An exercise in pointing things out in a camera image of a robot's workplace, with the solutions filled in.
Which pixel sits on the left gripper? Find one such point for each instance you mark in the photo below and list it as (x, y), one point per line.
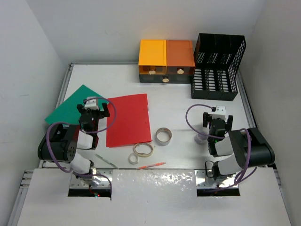
(80, 108)

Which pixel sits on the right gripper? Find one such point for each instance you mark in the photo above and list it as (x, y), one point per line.
(207, 118)

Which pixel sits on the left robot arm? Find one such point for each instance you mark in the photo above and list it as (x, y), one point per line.
(61, 140)

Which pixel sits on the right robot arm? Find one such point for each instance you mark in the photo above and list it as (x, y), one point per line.
(245, 148)

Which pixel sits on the green notebook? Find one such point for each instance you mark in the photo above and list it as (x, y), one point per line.
(67, 111)

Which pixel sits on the small clear bottle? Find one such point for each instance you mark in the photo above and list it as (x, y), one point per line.
(200, 139)

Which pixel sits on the red folder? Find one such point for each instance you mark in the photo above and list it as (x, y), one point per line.
(130, 123)

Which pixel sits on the silver tape roll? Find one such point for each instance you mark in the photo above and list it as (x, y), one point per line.
(163, 136)

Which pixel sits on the black mesh file organizer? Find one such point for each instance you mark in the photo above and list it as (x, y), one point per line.
(217, 60)

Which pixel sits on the beige masking tape roll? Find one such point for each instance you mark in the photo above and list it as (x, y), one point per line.
(143, 150)

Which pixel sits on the small clear tape roll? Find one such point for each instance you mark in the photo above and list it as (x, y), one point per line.
(133, 159)

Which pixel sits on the grey bottom drawer box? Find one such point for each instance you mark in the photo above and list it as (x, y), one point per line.
(165, 78)

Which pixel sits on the orange highlighter pen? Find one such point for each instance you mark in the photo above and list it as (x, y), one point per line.
(152, 165)

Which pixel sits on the orange drawer box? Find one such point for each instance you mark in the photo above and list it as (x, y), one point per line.
(180, 58)

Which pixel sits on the yellow drawer box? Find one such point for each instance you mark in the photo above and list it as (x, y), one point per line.
(152, 57)

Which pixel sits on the white foam front board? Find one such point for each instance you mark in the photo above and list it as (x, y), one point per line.
(153, 198)

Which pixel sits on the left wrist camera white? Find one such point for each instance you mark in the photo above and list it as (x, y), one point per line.
(91, 104)

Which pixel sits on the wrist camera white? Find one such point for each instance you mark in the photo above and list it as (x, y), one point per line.
(91, 104)
(219, 113)

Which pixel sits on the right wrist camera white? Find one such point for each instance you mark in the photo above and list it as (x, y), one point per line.
(219, 113)

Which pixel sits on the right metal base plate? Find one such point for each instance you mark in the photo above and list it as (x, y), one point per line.
(204, 180)

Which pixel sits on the metal base plate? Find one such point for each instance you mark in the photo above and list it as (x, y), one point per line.
(204, 180)
(94, 182)

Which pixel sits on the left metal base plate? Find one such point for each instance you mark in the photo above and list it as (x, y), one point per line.
(94, 182)

